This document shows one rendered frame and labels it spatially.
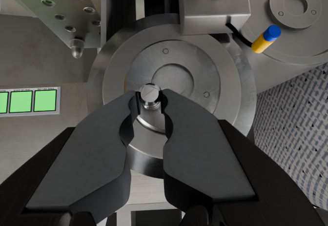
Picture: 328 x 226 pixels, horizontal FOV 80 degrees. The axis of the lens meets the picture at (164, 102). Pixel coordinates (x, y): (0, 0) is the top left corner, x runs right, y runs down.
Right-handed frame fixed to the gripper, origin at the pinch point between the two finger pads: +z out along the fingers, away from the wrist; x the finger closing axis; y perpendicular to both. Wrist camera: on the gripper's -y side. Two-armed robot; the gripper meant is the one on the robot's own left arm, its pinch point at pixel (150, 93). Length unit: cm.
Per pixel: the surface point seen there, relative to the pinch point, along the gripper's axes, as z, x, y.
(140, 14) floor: 217, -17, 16
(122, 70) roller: 4.5, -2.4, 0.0
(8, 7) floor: 201, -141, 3
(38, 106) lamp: 31.9, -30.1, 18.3
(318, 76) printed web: 10.0, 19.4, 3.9
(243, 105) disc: 3.1, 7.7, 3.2
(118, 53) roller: 5.4, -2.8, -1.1
